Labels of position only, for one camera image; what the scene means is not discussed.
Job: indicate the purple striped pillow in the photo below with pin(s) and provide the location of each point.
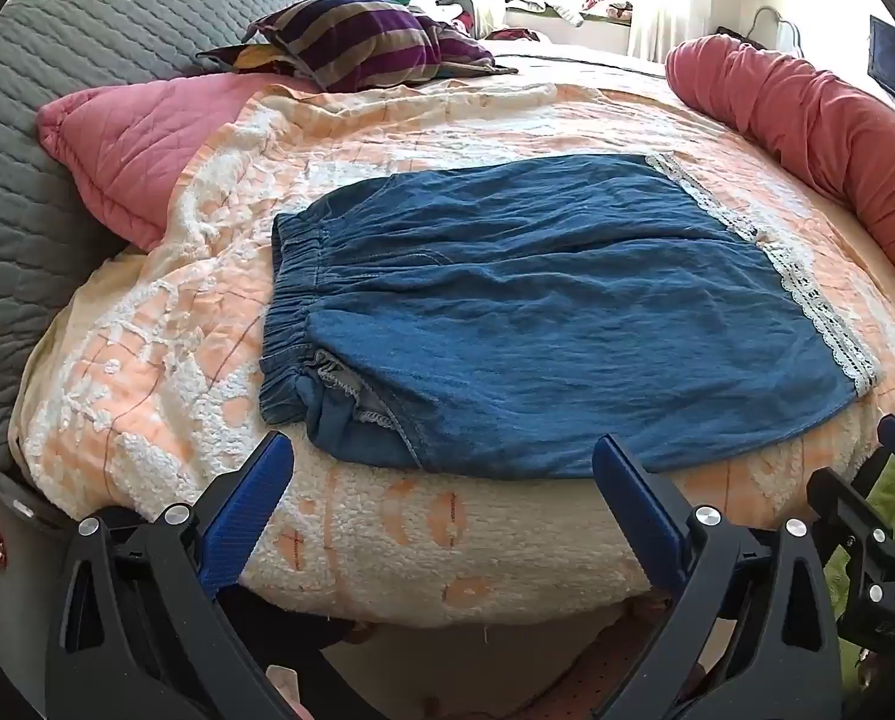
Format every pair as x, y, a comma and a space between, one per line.
365, 41

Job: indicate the pink quilted pillow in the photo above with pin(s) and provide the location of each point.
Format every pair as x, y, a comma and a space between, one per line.
139, 142

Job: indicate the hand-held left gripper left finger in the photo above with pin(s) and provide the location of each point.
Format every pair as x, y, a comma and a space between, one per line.
248, 499

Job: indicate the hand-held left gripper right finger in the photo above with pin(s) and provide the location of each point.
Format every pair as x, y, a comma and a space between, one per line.
635, 499

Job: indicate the grey quilted headboard cushion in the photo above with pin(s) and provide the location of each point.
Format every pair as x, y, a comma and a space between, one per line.
49, 127

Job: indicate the peach and white fleece blanket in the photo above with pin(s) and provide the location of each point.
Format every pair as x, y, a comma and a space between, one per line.
192, 330

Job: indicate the red bolster pillow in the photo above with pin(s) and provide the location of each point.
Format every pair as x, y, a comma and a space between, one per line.
815, 120

